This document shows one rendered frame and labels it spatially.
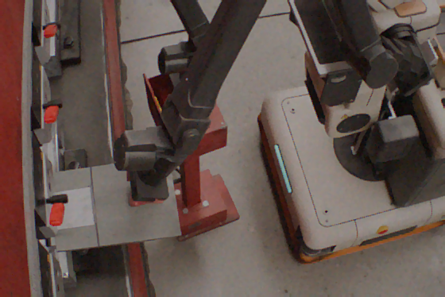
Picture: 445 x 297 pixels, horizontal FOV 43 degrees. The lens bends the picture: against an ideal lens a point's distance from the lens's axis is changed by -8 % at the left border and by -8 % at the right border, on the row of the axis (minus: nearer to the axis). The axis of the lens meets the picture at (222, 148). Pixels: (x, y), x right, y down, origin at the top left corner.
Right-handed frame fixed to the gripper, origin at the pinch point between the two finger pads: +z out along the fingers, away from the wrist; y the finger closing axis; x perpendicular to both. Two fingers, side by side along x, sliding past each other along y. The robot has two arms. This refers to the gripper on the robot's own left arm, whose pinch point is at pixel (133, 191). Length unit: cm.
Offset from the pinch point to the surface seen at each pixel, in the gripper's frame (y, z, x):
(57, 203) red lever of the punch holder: 7.4, -9.4, -19.4
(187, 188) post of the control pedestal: -29, 59, 47
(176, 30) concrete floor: -116, 82, 68
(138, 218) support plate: 4.9, 2.4, 1.6
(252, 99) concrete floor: -75, 69, 91
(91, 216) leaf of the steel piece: 3.1, 6.9, -7.1
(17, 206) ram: 13.8, -22.6, -30.1
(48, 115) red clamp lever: -8.7, -12.0, -20.8
